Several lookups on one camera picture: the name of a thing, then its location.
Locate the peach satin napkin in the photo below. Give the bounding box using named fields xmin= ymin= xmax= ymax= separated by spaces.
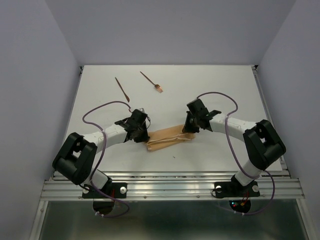
xmin=146 ymin=124 xmax=195 ymax=152

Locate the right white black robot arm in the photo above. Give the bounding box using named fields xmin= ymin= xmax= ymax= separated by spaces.
xmin=182 ymin=98 xmax=286 ymax=199

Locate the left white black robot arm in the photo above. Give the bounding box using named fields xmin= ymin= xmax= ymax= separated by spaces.
xmin=52 ymin=109 xmax=149 ymax=199

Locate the copper knife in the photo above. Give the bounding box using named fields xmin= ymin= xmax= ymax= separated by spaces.
xmin=115 ymin=77 xmax=130 ymax=103

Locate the copper fork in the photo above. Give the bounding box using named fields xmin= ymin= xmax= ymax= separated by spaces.
xmin=140 ymin=71 xmax=163 ymax=93

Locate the aluminium rail frame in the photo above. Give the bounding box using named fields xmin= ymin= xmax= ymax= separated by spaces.
xmin=30 ymin=65 xmax=319 ymax=240

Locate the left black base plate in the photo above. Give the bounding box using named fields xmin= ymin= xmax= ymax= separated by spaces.
xmin=81 ymin=182 xmax=128 ymax=199

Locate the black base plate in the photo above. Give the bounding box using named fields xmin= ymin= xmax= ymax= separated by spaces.
xmin=81 ymin=182 xmax=128 ymax=199
xmin=211 ymin=181 xmax=260 ymax=199

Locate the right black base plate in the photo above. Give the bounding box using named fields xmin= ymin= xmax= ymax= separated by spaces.
xmin=211 ymin=181 xmax=260 ymax=199

